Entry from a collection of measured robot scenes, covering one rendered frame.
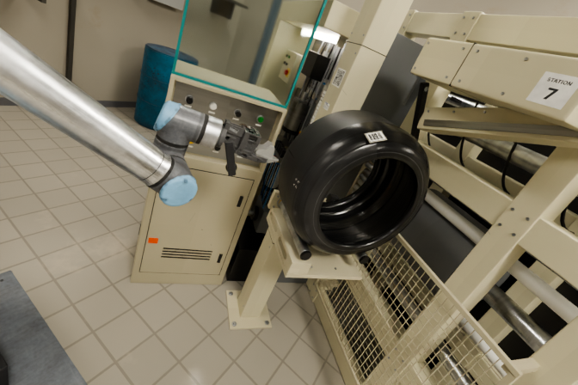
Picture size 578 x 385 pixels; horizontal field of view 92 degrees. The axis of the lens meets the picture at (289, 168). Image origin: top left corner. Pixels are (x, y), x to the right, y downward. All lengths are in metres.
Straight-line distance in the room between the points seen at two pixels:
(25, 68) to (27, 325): 0.78
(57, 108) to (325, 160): 0.65
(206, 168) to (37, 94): 0.98
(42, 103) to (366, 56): 1.03
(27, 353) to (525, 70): 1.57
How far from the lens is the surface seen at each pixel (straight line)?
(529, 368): 1.26
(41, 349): 1.14
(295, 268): 1.13
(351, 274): 1.32
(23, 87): 0.63
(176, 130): 0.81
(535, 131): 1.14
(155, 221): 1.69
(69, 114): 0.64
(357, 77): 1.24
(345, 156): 0.88
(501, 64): 1.11
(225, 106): 1.42
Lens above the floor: 1.56
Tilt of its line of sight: 23 degrees down
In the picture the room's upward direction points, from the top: 23 degrees clockwise
